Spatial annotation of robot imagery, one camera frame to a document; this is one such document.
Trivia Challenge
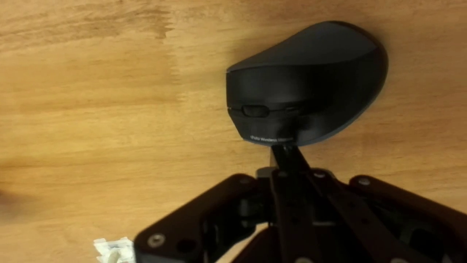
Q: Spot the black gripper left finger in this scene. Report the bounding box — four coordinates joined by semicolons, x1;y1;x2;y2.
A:
132;143;293;263

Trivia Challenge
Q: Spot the black computer mouse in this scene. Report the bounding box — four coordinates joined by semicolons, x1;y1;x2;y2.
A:
224;19;389;147

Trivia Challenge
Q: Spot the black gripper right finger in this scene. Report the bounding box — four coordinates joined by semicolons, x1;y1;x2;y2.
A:
286;143;467;263

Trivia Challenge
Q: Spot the white crumpled paper scrap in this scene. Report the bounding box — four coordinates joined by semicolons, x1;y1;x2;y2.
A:
92;237;137;263

